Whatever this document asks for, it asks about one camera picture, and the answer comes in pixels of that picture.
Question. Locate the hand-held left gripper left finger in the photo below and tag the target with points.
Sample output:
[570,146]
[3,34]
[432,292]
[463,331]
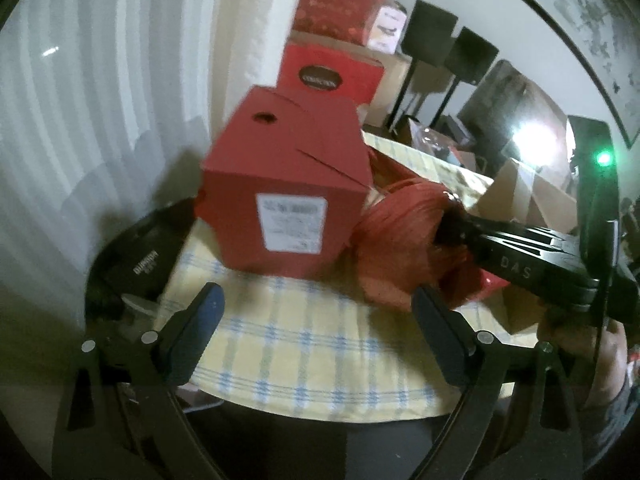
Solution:
[200,320]

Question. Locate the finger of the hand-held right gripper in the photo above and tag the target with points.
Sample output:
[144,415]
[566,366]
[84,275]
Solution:
[452,234]

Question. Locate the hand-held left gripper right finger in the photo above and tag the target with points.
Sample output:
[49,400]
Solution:
[437,322]

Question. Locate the red woven bag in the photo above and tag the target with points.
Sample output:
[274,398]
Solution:
[400,240]

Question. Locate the brown cardboard box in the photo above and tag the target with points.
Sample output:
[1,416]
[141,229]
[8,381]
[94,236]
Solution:
[530,195]

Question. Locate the red cardboard box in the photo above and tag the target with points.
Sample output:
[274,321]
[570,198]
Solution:
[280,170]

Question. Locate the person's right forearm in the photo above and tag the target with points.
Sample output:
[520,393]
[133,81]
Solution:
[617,420]

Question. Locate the person's right hand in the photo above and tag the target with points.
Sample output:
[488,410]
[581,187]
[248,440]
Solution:
[595,350]

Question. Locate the clear plastic bag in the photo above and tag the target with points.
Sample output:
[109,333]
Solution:
[435,142]

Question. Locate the yellow blue checked tablecloth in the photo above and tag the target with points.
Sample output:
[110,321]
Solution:
[310,340]

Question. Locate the black speaker stand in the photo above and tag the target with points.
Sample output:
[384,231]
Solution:
[404,92]
[444,102]

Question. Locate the flat screen television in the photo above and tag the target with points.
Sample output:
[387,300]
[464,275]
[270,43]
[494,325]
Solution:
[510,105]

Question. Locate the large brown cardboard carton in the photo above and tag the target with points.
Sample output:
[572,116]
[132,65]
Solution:
[395,80]

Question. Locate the black speaker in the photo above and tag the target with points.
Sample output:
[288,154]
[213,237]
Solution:
[470,55]
[427,32]

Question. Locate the small white box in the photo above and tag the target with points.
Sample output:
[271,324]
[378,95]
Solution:
[387,27]

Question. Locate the white curtain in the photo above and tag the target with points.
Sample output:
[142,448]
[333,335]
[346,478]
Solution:
[100,110]

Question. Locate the red floral gift bag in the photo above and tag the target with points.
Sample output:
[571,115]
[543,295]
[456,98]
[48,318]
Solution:
[340,5]

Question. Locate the framed wall picture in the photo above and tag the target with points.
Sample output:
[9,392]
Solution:
[590,20]

